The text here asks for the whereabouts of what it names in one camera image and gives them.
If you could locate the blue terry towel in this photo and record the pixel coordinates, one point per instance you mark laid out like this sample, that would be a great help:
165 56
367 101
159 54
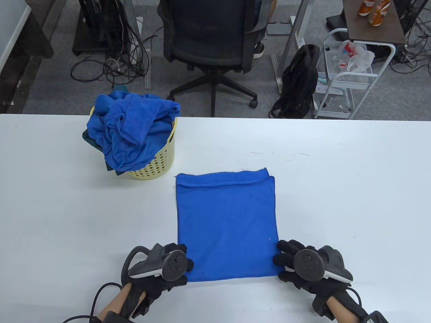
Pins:
134 134
225 222

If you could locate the person's left hand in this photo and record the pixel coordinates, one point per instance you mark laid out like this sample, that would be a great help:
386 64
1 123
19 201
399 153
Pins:
158 287

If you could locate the dark teal clothes garment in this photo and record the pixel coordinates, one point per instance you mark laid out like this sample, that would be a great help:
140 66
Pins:
88 139

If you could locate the white plastic bag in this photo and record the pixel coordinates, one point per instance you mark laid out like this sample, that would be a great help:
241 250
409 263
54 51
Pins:
360 59

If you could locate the grey metal foot plate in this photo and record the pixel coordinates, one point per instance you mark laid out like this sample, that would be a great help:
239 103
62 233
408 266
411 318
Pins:
279 28

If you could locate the person's right forearm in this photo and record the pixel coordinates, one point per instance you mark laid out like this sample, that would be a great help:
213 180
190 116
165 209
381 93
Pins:
340 311

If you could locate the white utility cart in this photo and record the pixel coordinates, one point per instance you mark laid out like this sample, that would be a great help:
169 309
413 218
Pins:
357 84

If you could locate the yellow laundry basket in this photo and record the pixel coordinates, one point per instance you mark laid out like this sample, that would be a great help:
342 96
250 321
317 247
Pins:
158 165

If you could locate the black office chair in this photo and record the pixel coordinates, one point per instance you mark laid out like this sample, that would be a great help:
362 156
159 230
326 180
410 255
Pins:
202 30

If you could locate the white desk with dark frame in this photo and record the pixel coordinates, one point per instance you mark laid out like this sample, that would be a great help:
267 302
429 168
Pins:
10 30

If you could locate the black computer tower stand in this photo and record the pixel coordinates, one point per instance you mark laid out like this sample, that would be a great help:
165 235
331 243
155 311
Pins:
97 20

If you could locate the silver metal desk leg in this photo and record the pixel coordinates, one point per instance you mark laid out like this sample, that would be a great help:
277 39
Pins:
296 33

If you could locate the black forearm box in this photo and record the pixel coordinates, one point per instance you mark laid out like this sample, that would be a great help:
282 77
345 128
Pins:
114 318

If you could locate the orange drink bottle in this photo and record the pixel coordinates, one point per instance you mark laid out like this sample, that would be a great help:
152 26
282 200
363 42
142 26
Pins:
377 15
365 8

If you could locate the person's right hand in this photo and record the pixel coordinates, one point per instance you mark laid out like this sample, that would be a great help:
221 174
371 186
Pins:
286 249

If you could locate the brown side table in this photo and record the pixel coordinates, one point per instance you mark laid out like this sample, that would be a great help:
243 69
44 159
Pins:
357 27

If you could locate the blue clothes shirt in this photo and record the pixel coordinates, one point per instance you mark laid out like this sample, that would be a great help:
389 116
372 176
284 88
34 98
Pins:
102 102

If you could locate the white metal desk leg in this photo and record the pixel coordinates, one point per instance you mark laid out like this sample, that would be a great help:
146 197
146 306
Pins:
147 67

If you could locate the black flat stand base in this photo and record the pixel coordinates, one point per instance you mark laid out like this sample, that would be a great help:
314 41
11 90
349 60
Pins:
336 22

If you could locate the grey handheld controller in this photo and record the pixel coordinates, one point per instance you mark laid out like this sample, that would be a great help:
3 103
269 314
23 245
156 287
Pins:
173 265
308 264

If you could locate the black backpack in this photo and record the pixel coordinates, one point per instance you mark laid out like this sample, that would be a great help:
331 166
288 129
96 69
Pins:
298 80

